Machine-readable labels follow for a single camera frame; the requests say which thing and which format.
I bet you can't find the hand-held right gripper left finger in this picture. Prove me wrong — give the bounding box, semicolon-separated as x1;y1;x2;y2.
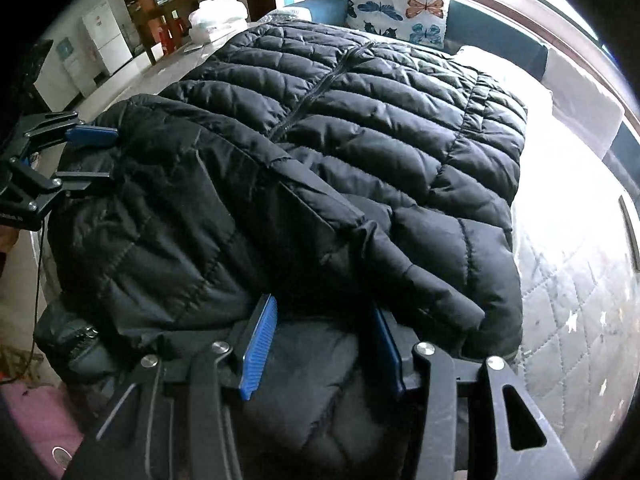
65;292;278;480

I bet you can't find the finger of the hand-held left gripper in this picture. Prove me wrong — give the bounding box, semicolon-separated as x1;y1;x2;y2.
10;162;118;231
10;110;120;161

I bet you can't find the black puffer jacket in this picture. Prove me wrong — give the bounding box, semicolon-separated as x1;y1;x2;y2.
34;19;528;480

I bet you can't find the white cushion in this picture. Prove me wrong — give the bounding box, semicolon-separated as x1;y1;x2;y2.
455;45;626;161

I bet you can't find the dark flat stick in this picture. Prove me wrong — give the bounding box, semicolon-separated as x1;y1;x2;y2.
619;195;640;272

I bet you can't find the grey star-print quilted mattress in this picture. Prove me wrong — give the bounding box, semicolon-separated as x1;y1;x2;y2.
500;60;640;480

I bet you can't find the pink cloth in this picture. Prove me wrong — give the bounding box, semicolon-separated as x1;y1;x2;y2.
0;380;83;461

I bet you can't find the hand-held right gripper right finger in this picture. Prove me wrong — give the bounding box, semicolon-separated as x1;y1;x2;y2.
372;305;581;480

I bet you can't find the white plastic bag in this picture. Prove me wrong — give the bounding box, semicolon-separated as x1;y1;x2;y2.
189;0;249;43

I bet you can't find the black cable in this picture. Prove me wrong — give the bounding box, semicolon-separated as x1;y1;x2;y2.
31;230;47;376

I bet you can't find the red plastic stool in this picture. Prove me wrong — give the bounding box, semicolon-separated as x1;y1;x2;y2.
157;15;183;56

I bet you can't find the butterfly print pillow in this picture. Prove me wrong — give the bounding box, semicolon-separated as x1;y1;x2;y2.
345;0;452;51

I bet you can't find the white refrigerator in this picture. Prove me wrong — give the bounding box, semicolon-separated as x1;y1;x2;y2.
82;0;133;78

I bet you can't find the person's left forearm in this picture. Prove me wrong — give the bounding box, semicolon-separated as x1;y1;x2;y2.
0;225;19;262

